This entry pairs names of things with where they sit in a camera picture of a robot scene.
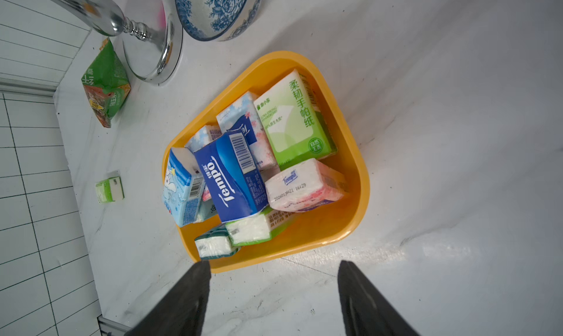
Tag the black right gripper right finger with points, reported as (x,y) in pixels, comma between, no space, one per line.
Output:
(365,310)

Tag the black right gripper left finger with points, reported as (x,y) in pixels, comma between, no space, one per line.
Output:
(182,310)

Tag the teal cartoon tissue pack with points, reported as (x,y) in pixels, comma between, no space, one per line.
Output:
(215,244)

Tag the lime green tissue pack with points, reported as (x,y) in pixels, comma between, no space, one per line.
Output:
(259,228)

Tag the light blue cartoon tissue pack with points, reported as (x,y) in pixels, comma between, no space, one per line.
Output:
(183,186)

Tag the small pink white tissue pack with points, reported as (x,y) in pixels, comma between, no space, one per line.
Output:
(305,186)

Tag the large green tissue pack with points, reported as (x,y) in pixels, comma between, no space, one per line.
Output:
(109,190)

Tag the dark blue Tempo tissue pack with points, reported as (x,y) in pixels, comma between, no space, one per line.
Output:
(235,183)

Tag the white blue tissue pack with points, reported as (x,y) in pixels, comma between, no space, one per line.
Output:
(202,137)

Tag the pink blue tissue pack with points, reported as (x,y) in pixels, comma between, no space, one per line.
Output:
(242,115)

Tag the yellow plastic storage box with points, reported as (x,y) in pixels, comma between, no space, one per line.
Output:
(322,226)

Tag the red green snack bag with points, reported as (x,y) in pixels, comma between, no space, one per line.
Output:
(106,84)

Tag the silver metal hook stand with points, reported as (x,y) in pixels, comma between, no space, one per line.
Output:
(151,30)

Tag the blue white porcelain bowl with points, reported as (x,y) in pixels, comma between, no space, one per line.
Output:
(220,20)

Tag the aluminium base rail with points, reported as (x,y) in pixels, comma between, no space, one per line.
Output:
(112,328)

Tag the aluminium wall frame profile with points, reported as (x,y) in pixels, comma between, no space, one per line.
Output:
(11,85)

